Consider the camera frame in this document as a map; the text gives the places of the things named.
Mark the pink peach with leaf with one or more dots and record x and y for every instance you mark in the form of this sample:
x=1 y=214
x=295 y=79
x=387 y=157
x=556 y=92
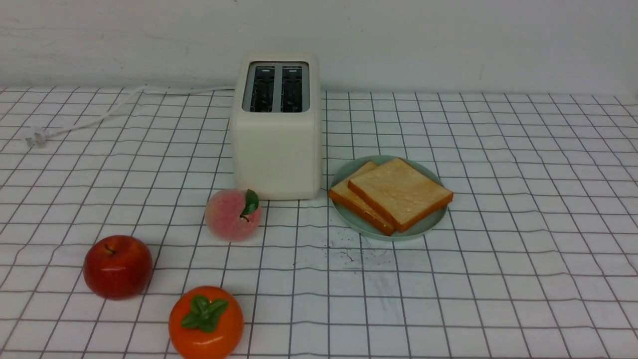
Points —
x=233 y=215

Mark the orange persimmon with green leaf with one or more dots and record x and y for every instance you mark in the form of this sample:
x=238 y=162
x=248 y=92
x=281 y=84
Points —
x=207 y=322

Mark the red apple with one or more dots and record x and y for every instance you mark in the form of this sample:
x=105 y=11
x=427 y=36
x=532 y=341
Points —
x=118 y=267

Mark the toasted bread slice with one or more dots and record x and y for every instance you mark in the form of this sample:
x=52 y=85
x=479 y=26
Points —
x=400 y=193
x=342 y=195

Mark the light green plate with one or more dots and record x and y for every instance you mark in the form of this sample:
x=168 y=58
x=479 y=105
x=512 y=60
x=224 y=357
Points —
x=359 y=225

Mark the cream white toaster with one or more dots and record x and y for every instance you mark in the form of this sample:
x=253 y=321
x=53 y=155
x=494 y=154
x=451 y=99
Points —
x=276 y=126

